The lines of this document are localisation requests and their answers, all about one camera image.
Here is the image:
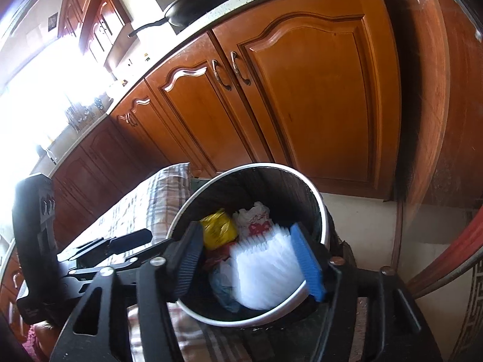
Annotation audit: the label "wide wooden cabinet door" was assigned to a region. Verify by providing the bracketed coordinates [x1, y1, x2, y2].
[210, 0, 403, 201]

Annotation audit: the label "yellow crumpled packet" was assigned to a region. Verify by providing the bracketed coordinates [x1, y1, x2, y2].
[199, 209, 240, 250]

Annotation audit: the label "black bin with white rim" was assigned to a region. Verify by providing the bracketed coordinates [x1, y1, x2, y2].
[166, 163, 333, 327]

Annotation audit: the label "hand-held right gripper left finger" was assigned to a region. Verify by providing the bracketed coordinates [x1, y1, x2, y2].
[49, 222, 206, 362]

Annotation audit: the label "red snack packet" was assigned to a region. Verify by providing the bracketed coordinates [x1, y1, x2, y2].
[205, 244, 232, 270]

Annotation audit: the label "patterned rug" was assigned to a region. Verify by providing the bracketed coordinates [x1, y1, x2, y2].
[448, 259, 483, 362]

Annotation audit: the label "narrow wooden cabinet door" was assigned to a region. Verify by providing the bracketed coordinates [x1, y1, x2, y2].
[109, 80, 197, 168]
[50, 116, 172, 242]

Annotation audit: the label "kitchen utensil holder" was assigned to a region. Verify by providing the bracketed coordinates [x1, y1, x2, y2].
[63, 97, 105, 133]

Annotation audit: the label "round wooden table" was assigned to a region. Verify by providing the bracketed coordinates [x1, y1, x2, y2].
[390, 0, 483, 300]

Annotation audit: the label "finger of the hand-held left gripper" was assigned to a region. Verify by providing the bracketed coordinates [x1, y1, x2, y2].
[61, 229, 152, 263]
[69, 240, 173, 277]

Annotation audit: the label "metal cabinet door handle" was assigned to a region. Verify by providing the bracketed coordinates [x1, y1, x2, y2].
[210, 59, 232, 92]
[230, 50, 252, 86]

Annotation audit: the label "white foam net sleeve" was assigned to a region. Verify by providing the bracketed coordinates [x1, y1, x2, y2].
[229, 223, 307, 310]

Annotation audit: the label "bluish plastic wrapper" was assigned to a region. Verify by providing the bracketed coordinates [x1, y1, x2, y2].
[209, 266, 243, 313]

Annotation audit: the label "white plastic bag red print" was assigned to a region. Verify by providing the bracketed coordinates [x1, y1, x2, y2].
[232, 201, 274, 239]

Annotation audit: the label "plaid cloth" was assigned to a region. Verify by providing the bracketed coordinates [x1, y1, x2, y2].
[56, 162, 246, 362]

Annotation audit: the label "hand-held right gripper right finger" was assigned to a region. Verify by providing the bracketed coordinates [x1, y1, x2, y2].
[289, 222, 443, 362]

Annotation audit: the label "black wok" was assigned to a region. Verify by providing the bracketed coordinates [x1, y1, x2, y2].
[127, 0, 235, 39]

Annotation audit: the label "wooden upper wall cabinet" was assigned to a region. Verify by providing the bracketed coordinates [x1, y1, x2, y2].
[56, 0, 130, 59]

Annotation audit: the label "wooden kitchen cabinets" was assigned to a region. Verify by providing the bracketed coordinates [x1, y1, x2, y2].
[30, 0, 382, 176]

